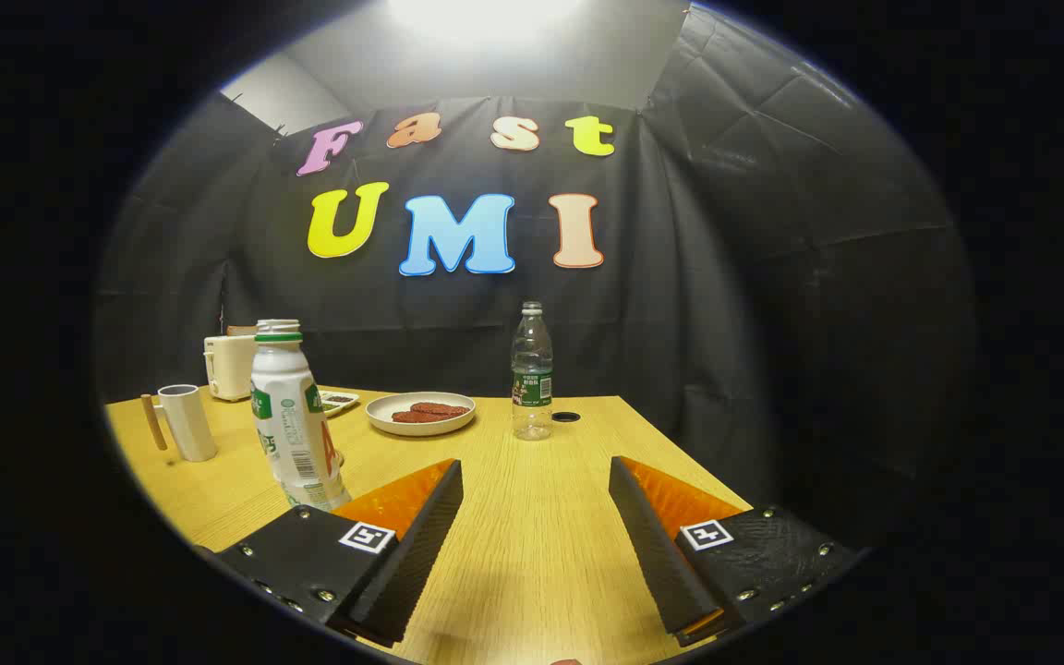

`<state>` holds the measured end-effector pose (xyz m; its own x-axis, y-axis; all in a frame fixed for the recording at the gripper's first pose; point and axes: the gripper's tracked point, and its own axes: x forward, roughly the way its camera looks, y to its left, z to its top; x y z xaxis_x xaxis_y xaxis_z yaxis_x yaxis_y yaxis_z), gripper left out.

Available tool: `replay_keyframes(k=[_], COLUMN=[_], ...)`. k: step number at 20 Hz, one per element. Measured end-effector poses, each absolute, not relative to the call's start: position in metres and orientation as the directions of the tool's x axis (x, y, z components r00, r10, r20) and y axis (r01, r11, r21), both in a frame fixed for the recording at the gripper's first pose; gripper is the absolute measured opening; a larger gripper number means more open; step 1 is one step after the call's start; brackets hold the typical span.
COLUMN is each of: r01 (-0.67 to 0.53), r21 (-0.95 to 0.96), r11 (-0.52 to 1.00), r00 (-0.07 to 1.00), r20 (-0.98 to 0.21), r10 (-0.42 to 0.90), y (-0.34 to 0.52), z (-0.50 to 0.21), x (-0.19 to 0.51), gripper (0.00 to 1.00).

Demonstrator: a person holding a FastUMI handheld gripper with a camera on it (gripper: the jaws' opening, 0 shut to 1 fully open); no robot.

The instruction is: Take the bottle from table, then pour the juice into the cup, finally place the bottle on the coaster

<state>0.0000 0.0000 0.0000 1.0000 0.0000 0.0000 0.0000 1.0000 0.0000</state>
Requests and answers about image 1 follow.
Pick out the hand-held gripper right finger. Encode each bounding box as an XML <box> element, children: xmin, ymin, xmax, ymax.
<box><xmin>608</xmin><ymin>455</ymin><xmax>866</xmax><ymax>648</ymax></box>

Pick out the clear plastic water bottle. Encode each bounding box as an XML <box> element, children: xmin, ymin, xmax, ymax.
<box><xmin>511</xmin><ymin>301</ymin><xmax>555</xmax><ymax>441</ymax></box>

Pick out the cream toaster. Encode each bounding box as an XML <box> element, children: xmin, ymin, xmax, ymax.
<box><xmin>203</xmin><ymin>332</ymin><xmax>260</xmax><ymax>403</ymax></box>

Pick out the white juice bottle green label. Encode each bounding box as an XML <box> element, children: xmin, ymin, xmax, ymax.
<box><xmin>250</xmin><ymin>319</ymin><xmax>353</xmax><ymax>514</ymax></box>

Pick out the wooden table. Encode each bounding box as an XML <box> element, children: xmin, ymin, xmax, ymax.
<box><xmin>105</xmin><ymin>386</ymin><xmax>755</xmax><ymax>665</ymax></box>

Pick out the black backdrop cloth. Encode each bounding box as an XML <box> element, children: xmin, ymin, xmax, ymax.
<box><xmin>93</xmin><ymin>5</ymin><xmax>976</xmax><ymax>537</ymax></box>

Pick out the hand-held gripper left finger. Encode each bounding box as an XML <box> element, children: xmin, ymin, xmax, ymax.
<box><xmin>216</xmin><ymin>458</ymin><xmax>466</xmax><ymax>648</ymax></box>

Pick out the white cup wooden handle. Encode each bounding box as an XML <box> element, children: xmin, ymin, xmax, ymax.
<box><xmin>141</xmin><ymin>383</ymin><xmax>219</xmax><ymax>463</ymax></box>

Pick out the white round plate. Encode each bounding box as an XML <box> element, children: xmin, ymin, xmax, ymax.
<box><xmin>366</xmin><ymin>392</ymin><xmax>478</xmax><ymax>437</ymax></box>

